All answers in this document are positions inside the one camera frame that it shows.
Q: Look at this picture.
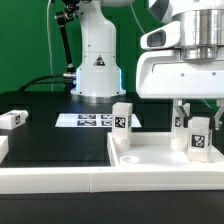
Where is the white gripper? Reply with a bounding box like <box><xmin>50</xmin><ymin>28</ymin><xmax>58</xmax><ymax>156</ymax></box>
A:
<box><xmin>136</xmin><ymin>49</ymin><xmax>224</xmax><ymax>130</ymax></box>

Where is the white square table top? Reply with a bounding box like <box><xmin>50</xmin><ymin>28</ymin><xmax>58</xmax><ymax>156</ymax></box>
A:
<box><xmin>107</xmin><ymin>132</ymin><xmax>224</xmax><ymax>166</ymax></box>

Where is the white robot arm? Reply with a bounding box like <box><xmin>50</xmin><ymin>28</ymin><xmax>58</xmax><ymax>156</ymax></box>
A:
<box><xmin>72</xmin><ymin>0</ymin><xmax>224</xmax><ymax>129</ymax></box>

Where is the white U-shaped obstacle fence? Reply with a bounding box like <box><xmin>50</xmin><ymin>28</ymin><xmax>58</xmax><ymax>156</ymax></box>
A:
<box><xmin>0</xmin><ymin>134</ymin><xmax>224</xmax><ymax>195</ymax></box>

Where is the white sheet with markers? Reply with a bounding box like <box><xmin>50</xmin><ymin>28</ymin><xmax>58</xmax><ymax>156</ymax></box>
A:
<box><xmin>54</xmin><ymin>113</ymin><xmax>142</xmax><ymax>128</ymax></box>

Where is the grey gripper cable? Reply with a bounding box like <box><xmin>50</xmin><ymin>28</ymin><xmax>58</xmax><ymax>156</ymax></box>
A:
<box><xmin>129</xmin><ymin>1</ymin><xmax>148</xmax><ymax>34</ymax></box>

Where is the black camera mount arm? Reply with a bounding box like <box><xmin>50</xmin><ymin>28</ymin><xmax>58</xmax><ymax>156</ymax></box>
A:
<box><xmin>54</xmin><ymin>0</ymin><xmax>81</xmax><ymax>80</ymax></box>

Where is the black cable bundle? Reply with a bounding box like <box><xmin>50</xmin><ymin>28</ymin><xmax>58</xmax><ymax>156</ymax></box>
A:
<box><xmin>18</xmin><ymin>73</ymin><xmax>76</xmax><ymax>93</ymax></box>

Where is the thin white cable left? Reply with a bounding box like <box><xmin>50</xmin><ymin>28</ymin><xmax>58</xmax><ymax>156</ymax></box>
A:
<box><xmin>46</xmin><ymin>0</ymin><xmax>55</xmax><ymax>92</ymax></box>

